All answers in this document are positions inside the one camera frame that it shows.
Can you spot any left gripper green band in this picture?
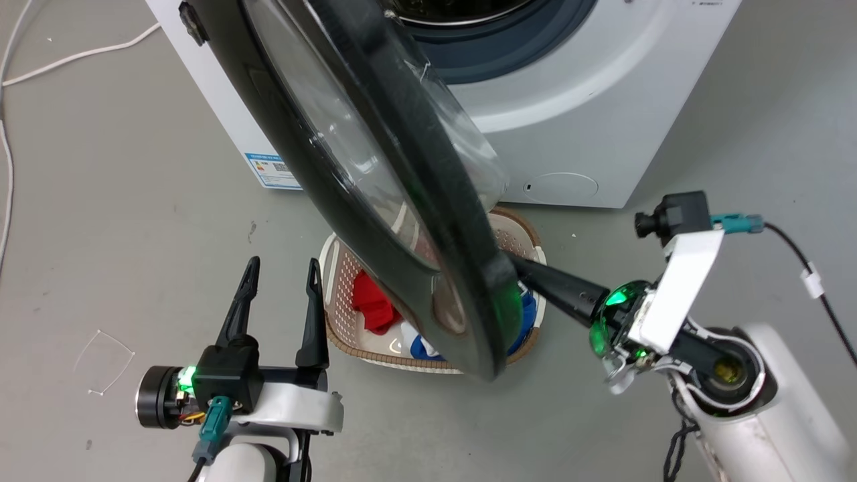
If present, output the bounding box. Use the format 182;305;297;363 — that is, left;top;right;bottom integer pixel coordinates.
135;256;331;430

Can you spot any white floor cable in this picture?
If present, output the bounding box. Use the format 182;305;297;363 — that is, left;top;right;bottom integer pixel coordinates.
0;0;163;276

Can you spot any beige perforated laundry basket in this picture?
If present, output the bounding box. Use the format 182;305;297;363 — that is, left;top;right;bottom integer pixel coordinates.
318;206;548;375

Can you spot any black round washing machine door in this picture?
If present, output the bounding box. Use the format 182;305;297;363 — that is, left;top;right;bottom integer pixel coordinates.
178;0;527;383

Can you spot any white front-load washing machine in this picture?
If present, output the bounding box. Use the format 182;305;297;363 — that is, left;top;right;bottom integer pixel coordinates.
145;0;743;210

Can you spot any red garment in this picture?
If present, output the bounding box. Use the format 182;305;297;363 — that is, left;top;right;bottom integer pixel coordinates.
351;269;402;335

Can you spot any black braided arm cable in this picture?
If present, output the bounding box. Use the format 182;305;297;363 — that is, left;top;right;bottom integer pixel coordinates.
661;395;700;482

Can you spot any blue white energy label sticker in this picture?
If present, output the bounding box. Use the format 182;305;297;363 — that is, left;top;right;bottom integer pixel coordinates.
244;152;304;191

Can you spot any teal plug camera cable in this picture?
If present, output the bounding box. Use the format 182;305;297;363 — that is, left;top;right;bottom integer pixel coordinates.
186;396;233;482
710;212;857;370

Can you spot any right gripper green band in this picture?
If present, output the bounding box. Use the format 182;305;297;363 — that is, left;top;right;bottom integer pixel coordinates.
508;252;670;396

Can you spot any white right camera mount plate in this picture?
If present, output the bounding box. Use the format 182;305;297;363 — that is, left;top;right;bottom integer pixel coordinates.
627;230;726;355

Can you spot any left teal plug camera cable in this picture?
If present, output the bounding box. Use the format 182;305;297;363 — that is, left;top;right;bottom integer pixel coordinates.
186;396;233;482

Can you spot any blue garment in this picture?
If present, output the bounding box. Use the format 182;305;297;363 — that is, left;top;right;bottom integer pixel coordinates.
410;292;538;360

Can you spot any right teal plug camera cable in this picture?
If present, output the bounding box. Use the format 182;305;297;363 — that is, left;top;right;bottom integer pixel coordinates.
710;212;857;370

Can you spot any thin white string loop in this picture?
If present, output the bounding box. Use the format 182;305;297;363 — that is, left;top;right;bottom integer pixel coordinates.
72;329;136;396

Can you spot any white garment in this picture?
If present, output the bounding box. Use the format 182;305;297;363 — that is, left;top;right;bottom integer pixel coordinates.
391;320;443;361

